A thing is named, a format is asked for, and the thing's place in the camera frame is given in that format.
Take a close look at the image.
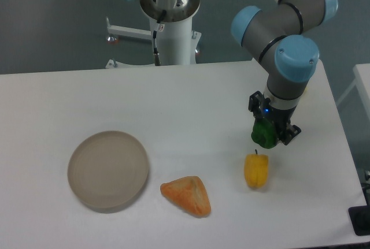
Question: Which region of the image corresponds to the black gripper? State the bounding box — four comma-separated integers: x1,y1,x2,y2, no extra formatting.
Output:
249,91,301,146

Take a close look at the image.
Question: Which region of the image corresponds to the green bell pepper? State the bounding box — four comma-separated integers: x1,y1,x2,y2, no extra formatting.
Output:
251,118,278,149

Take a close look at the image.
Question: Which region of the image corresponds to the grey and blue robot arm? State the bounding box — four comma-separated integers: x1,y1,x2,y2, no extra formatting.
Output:
139,0,338,149

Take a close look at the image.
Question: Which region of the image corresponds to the yellow bell pepper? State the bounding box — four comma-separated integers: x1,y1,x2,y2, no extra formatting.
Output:
243,149,269,189

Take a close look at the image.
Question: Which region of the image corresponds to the beige round plate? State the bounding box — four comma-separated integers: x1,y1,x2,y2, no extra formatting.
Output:
67,131,150,213

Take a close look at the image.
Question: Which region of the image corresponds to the white side table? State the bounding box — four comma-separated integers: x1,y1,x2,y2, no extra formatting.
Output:
335,64,369,118

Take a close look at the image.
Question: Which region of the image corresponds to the orange triangular bread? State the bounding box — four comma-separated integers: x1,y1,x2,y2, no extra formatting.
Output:
160,176,212,217

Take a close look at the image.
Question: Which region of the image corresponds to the black device at table edge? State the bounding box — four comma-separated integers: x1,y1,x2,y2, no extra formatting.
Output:
347,170,370,236

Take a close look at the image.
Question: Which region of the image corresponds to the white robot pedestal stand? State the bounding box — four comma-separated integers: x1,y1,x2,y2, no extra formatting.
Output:
106,0,201,66

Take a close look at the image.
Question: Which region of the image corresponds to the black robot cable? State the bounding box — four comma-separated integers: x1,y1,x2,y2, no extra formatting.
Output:
152,9,167,66

